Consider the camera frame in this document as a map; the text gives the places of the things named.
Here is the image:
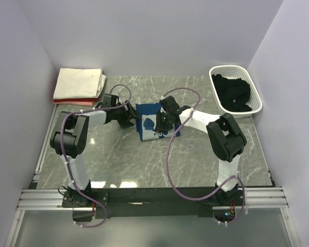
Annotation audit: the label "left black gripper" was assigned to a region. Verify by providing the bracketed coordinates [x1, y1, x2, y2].
[112, 100, 142, 129]

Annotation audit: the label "blue t-shirt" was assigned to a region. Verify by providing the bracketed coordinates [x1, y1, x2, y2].
[135, 103, 179, 142]

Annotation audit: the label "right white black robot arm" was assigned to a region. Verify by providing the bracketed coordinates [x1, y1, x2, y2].
[155, 96, 247, 205]

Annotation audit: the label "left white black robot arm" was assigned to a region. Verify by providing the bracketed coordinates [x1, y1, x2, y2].
[49, 94, 141, 207]

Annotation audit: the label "folded pink t-shirt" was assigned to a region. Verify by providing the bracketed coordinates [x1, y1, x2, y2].
[54, 101, 94, 107]

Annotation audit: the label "folded white t-shirt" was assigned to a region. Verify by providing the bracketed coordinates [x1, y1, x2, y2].
[53, 68, 106, 100]

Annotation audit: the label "black clothes in basket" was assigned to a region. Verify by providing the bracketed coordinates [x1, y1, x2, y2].
[212, 74, 252, 112]

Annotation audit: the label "white plastic laundry basket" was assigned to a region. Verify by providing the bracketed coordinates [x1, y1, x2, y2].
[209, 65, 263, 118]

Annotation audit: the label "folded red t-shirt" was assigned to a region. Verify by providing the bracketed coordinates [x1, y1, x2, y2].
[53, 98, 99, 103]

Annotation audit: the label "black base beam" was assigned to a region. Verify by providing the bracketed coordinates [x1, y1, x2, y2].
[62, 188, 243, 222]

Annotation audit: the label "aluminium rail frame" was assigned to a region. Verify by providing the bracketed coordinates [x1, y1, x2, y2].
[5, 187, 301, 246]

